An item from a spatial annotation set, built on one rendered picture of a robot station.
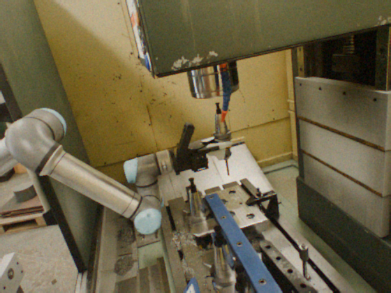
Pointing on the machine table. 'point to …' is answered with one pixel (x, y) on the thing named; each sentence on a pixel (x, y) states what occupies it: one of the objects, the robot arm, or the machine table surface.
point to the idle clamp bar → (284, 268)
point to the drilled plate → (255, 226)
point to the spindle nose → (211, 81)
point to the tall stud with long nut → (304, 259)
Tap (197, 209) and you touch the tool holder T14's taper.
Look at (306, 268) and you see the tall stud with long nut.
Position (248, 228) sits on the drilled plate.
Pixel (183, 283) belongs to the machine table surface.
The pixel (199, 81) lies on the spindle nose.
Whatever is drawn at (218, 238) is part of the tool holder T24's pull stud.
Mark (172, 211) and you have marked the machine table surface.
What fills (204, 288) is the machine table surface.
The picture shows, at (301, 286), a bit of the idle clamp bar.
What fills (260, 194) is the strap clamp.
